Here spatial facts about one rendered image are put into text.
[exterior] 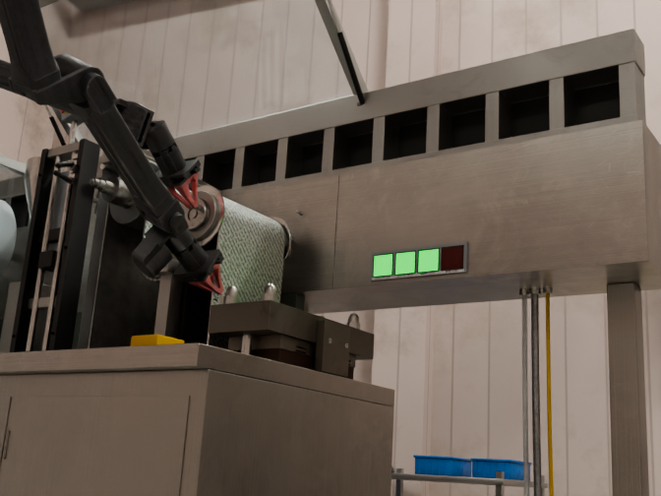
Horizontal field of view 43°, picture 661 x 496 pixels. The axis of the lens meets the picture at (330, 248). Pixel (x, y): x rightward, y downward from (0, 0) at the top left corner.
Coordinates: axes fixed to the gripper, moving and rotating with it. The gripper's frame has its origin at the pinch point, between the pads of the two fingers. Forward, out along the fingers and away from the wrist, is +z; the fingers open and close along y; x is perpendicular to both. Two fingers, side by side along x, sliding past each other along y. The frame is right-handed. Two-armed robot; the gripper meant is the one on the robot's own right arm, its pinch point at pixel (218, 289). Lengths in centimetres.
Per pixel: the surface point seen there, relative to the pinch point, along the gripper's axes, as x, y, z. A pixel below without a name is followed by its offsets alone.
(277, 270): 17.7, 0.3, 12.7
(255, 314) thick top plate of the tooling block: -9.5, 16.3, -2.0
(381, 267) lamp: 23.5, 23.5, 20.5
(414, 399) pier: 131, -93, 228
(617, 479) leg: -8, 73, 57
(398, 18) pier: 331, -114, 113
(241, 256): 11.0, 0.2, 0.8
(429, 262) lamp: 23.6, 36.2, 20.4
